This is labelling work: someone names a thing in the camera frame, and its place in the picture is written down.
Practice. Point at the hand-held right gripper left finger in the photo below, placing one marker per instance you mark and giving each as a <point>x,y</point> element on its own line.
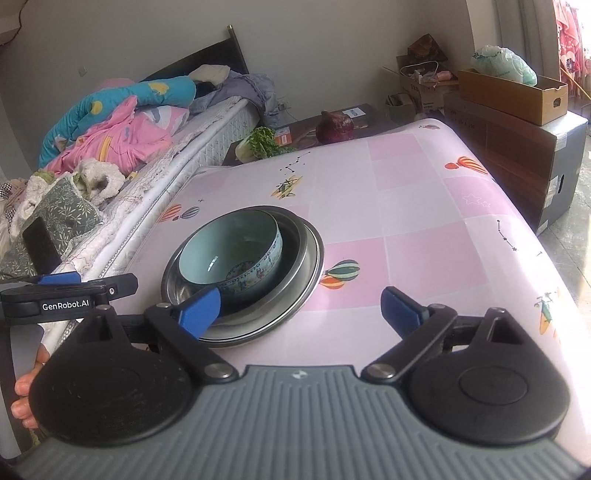
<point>201,314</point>

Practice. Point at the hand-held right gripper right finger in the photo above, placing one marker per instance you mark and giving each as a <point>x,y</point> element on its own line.
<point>401,309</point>

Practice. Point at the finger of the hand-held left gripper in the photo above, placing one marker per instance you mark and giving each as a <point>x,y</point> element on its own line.
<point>122,284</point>
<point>60,278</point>

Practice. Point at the green patterned ceramic bowl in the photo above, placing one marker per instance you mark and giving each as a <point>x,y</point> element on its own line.
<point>221,254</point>

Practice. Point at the person's left hand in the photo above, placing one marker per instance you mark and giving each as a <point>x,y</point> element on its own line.
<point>25,397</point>

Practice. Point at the black phone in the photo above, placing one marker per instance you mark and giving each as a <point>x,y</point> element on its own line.
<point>41,247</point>

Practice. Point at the green floral pillow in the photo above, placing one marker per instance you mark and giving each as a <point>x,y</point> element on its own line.
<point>69,207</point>

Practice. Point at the pink patterned tablecloth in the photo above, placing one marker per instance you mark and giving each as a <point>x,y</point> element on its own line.
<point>415,230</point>

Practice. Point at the white quilted mattress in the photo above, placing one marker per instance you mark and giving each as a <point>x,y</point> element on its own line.
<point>152,194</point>

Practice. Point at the white fleece garment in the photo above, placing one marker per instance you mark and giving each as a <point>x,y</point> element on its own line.
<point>101,180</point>

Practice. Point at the pink printed blanket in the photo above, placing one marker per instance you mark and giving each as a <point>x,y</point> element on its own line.
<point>120,143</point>

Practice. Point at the blue printed blanket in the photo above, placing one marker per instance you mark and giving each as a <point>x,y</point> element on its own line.
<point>92,110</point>

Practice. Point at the green leafy cabbage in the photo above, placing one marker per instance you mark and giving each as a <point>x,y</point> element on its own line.
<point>261,145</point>

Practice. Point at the large brown cardboard box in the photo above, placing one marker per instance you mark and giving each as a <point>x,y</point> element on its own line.
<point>521,166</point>

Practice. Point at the purple red onion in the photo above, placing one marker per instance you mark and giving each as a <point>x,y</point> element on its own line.
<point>334,127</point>

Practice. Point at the flat printed cardboard box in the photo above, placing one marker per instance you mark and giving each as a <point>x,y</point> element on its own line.
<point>369,117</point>

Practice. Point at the green paper bag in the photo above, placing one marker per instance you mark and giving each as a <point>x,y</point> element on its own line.
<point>399,108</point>

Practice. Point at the grey garment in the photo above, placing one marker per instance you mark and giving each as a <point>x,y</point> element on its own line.
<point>240,92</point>

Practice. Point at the cream cloth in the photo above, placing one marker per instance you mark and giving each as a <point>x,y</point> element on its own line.
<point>210,74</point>

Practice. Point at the black bed headboard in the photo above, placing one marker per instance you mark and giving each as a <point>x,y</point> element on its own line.
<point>194,60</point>

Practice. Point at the long brown cardboard box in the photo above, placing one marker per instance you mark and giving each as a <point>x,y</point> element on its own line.
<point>512,99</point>

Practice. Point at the dark snack bag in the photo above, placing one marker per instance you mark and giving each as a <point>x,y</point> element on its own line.
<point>427,48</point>

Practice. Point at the pale green plastic bag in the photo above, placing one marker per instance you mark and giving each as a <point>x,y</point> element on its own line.
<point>503,64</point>

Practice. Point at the pink floral clothing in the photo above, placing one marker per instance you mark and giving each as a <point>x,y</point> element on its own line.
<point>572,41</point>

